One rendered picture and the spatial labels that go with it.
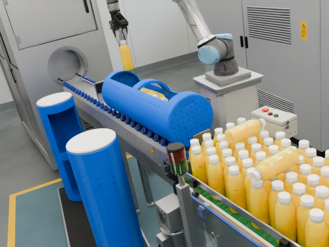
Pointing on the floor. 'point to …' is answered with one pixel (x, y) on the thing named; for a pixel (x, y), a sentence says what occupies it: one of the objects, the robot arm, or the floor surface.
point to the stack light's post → (187, 215)
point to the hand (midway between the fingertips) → (122, 41)
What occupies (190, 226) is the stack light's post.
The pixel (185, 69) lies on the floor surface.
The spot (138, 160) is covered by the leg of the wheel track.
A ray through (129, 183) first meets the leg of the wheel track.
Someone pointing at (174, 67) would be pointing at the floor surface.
